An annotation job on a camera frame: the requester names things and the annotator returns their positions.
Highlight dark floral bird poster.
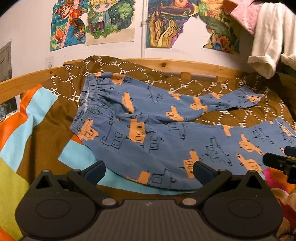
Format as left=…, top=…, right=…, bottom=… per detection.
left=199, top=1, right=241, bottom=55

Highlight brown and colourful striped duvet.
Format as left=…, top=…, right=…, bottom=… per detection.
left=1, top=56, right=295, bottom=240

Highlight hanging white garment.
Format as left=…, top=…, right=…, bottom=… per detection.
left=248, top=3, right=295, bottom=79

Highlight blue pants with orange cars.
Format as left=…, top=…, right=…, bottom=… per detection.
left=70, top=73, right=295, bottom=190

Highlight pink quilted cloth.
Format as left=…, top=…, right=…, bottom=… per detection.
left=222, top=0, right=263, bottom=36

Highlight colourful swirl flame poster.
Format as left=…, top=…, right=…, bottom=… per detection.
left=146, top=0, right=199, bottom=48

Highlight white pipe on wall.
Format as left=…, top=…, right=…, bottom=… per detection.
left=140, top=0, right=149, bottom=58

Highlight orange-haired girl blue poster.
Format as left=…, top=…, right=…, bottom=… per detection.
left=50, top=0, right=88, bottom=52

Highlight wooden bed frame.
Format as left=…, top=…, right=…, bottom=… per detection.
left=1, top=58, right=248, bottom=103

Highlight blond anime character poster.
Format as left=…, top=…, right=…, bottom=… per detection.
left=85, top=0, right=135, bottom=46

